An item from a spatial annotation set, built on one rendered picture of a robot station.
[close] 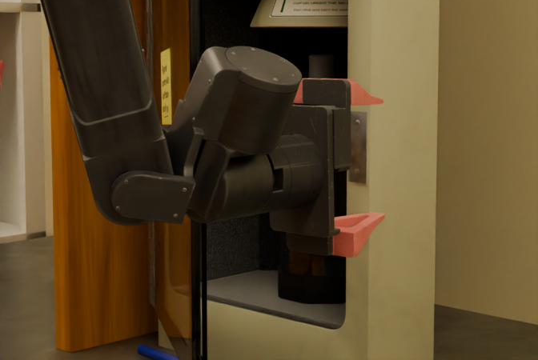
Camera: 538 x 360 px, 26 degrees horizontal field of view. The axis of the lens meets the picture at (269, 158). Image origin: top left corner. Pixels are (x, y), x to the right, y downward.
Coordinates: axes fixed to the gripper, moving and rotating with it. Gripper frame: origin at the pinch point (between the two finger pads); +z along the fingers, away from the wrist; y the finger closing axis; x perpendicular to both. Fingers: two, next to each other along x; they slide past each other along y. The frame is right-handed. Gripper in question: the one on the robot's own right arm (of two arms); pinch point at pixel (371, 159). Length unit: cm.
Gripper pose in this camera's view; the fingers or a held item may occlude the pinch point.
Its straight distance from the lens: 98.5
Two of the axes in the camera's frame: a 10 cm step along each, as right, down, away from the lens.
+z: 7.0, -0.9, 7.0
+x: -7.1, -0.6, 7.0
